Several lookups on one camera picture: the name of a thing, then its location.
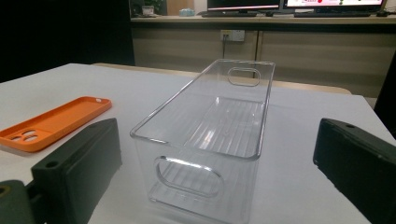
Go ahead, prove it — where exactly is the black keyboard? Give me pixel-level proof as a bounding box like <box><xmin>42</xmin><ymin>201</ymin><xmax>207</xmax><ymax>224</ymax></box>
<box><xmin>201</xmin><ymin>10</ymin><xmax>259</xmax><ymax>18</ymax></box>
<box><xmin>293</xmin><ymin>11</ymin><xmax>372</xmax><ymax>19</ymax></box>

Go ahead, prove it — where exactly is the orange phone case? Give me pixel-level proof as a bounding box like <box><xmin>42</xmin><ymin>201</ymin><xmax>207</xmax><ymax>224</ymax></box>
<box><xmin>0</xmin><ymin>95</ymin><xmax>113</xmax><ymax>153</ymax></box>

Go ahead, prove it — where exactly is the light blue tissue box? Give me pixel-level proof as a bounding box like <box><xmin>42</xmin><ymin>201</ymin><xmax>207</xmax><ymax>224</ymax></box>
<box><xmin>178</xmin><ymin>7</ymin><xmax>196</xmax><ymax>18</ymax></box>

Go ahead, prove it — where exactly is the black power cable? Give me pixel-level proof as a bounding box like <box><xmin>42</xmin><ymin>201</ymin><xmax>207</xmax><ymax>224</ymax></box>
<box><xmin>221</xmin><ymin>35</ymin><xmax>229</xmax><ymax>59</ymax></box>

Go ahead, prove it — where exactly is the white wall socket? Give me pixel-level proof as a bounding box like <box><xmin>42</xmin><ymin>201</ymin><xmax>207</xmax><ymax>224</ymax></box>
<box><xmin>219</xmin><ymin>29</ymin><xmax>246</xmax><ymax>43</ymax></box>

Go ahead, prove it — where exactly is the computer monitor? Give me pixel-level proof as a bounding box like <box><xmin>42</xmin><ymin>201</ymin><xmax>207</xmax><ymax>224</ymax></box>
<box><xmin>206</xmin><ymin>0</ymin><xmax>281</xmax><ymax>11</ymax></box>
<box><xmin>283</xmin><ymin>0</ymin><xmax>387</xmax><ymax>10</ymax></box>

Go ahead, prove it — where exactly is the clear plastic storage bin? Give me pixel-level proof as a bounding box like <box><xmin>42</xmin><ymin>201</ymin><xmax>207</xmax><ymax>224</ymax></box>
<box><xmin>129</xmin><ymin>58</ymin><xmax>276</xmax><ymax>224</ymax></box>

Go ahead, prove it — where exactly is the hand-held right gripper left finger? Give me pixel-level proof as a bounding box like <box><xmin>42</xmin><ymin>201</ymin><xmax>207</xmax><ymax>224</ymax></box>
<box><xmin>30</xmin><ymin>118</ymin><xmax>123</xmax><ymax>224</ymax></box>

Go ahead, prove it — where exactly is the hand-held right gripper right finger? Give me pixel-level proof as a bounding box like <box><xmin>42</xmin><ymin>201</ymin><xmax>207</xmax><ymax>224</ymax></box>
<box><xmin>312</xmin><ymin>118</ymin><xmax>396</xmax><ymax>224</ymax></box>

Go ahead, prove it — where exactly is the wooden sideboard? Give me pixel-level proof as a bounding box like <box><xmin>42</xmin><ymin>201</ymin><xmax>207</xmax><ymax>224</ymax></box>
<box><xmin>130</xmin><ymin>14</ymin><xmax>396</xmax><ymax>98</ymax></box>

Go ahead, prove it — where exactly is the potted green plant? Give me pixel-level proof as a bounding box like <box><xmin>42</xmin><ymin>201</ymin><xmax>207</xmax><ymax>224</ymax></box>
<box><xmin>141</xmin><ymin>0</ymin><xmax>165</xmax><ymax>17</ymax></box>

